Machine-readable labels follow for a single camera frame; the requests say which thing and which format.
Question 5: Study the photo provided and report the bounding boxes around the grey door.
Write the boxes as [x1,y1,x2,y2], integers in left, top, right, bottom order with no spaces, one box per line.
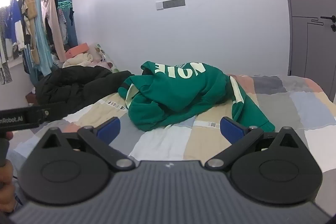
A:
[277,0,336,104]

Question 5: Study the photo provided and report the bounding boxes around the light blue hanging garment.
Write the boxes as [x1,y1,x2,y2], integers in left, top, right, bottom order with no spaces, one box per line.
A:
[32,0,52,77]

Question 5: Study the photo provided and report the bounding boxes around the grey wall socket panel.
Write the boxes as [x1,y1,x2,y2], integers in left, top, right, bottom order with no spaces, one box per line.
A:
[163,0,185,8]

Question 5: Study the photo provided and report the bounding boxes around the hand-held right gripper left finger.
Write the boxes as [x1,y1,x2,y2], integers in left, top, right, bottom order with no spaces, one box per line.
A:
[34,116,136,172]

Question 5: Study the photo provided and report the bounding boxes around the hanging clothes on rack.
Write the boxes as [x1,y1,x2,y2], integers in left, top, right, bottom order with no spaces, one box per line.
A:
[39,0,78,48]

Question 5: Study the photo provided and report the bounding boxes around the black jacket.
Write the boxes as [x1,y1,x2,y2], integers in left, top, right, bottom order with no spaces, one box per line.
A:
[34,65,135,119]

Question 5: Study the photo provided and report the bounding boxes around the cream cloth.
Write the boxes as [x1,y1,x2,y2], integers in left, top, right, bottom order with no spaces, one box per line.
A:
[62,52,94,69]

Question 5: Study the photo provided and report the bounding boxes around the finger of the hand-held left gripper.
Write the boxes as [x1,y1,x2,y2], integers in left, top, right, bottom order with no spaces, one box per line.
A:
[26,105,51,127]

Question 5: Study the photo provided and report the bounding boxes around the person's left hand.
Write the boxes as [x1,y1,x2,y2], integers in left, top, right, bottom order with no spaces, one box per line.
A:
[0,132,15,214]

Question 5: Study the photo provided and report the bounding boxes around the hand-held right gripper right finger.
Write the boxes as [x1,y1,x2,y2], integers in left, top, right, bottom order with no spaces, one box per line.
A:
[205,116,302,172]

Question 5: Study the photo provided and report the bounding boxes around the blue hanging shirt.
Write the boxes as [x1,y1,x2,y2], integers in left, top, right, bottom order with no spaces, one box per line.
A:
[5,0,25,45]

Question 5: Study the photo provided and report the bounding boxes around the patterned pillow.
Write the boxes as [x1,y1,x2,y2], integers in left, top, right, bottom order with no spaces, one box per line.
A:
[92,44,120,73]

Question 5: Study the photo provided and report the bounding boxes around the beige hanging garment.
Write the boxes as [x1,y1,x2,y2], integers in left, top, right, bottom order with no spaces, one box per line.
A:
[20,0,40,65]

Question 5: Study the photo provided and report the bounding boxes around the striped hanging garment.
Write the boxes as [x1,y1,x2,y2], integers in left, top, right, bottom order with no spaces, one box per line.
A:
[0,6,13,85]

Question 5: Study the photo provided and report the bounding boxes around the pink box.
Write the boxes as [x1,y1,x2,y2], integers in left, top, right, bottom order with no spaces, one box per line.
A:
[65,43,90,60]

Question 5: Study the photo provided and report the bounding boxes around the green hoodie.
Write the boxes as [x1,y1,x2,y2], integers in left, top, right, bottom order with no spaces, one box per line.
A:
[118,61,276,132]

